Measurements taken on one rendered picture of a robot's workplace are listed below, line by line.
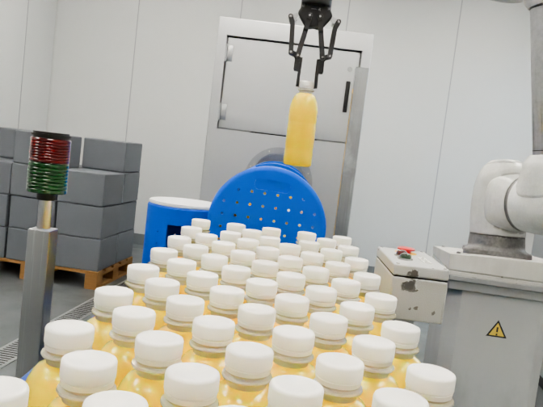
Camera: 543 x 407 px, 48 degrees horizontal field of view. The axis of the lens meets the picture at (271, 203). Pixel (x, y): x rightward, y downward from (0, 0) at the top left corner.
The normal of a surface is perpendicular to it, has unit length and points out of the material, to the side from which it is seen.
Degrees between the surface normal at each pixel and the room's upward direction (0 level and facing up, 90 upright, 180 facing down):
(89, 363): 0
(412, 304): 90
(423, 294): 90
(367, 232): 90
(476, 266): 90
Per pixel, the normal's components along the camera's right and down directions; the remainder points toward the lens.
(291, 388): 0.12, -0.99
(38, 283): -0.02, 0.08
